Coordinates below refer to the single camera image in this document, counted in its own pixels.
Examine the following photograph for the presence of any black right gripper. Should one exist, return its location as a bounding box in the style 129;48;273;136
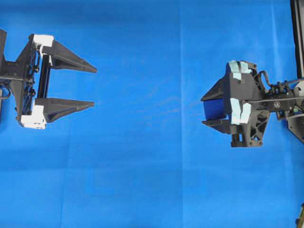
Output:
201;60;272;147

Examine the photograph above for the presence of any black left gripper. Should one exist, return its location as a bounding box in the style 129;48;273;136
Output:
0;30;97;129

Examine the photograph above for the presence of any blue block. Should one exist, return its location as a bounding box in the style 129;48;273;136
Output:
203;98;231;121

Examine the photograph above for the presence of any blue table mat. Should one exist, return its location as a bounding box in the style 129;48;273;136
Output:
0;0;304;228

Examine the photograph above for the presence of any black aluminium table frame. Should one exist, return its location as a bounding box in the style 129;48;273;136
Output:
290;0;304;79

